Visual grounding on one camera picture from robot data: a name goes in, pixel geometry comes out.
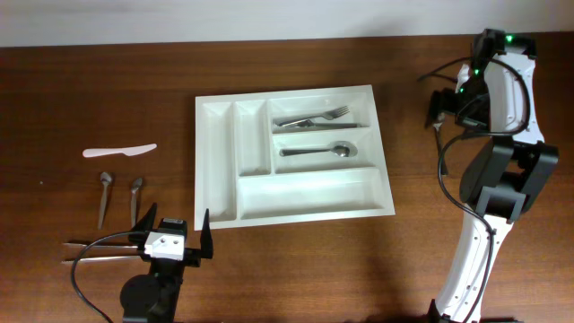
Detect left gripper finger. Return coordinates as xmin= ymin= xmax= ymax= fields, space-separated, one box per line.
xmin=200 ymin=209 xmax=213 ymax=259
xmin=134 ymin=203 xmax=158 ymax=231

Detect long metal fork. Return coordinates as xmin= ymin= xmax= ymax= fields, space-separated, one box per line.
xmin=284 ymin=119 xmax=361 ymax=129

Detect short metal fork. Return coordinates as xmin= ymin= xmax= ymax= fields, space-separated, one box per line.
xmin=273 ymin=106 xmax=350 ymax=127

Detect metal serving tongs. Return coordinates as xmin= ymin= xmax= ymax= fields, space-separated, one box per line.
xmin=63 ymin=241 xmax=140 ymax=263

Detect small metal teaspoon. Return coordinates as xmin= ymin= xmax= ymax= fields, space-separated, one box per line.
xmin=130 ymin=178 xmax=144 ymax=227
xmin=98 ymin=172 xmax=113 ymax=230

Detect small metal teaspoon right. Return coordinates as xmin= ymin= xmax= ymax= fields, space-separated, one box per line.
xmin=130 ymin=178 xmax=144 ymax=227

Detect metal tablespoon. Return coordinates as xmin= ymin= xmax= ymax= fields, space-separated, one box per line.
xmin=279 ymin=141 xmax=358 ymax=158
xmin=432 ymin=113 xmax=448 ymax=176

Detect white plastic cutlery tray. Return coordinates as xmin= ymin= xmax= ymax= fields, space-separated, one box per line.
xmin=194 ymin=85 xmax=396 ymax=230

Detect small metal teaspoon left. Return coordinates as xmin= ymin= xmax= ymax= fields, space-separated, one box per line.
xmin=98 ymin=172 xmax=113 ymax=230

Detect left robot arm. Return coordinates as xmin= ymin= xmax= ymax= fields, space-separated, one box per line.
xmin=120 ymin=204 xmax=213 ymax=322

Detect white plastic knife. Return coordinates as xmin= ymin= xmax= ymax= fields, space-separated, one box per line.
xmin=83 ymin=144 xmax=157 ymax=158

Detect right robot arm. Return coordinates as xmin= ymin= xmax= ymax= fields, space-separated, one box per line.
xmin=426 ymin=29 xmax=559 ymax=322

